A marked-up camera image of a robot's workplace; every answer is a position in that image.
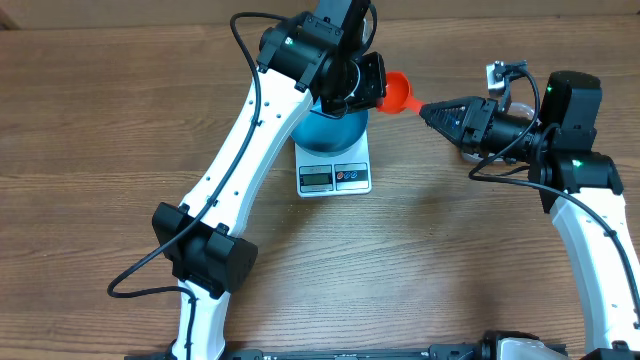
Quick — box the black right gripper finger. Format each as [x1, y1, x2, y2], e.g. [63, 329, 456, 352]
[419, 97, 484, 120]
[425, 118, 464, 148]

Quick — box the red plastic measuring scoop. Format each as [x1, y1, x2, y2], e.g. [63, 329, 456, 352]
[376, 71, 426, 115]

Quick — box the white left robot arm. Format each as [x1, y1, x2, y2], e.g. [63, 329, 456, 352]
[152, 1, 386, 359]

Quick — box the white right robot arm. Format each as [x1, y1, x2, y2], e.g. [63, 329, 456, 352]
[418, 70, 639, 359]

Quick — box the blue bowl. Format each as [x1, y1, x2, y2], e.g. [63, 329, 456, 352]
[291, 109, 369, 156]

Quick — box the white digital kitchen scale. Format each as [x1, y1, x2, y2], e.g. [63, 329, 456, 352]
[295, 132, 373, 198]

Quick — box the clear plastic bean container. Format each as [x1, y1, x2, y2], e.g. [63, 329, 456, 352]
[461, 102, 534, 164]

